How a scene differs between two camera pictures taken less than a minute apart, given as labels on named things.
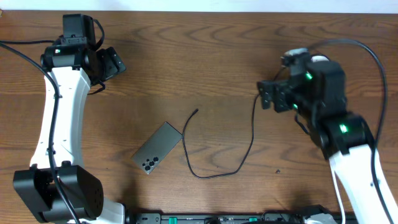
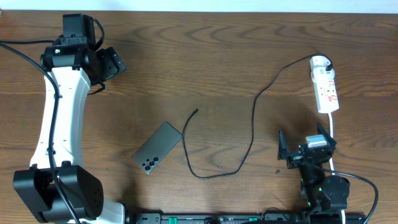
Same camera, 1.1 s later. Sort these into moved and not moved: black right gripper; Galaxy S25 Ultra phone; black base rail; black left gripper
Moved: black right gripper
Not moved: black left gripper; Galaxy S25 Ultra phone; black base rail
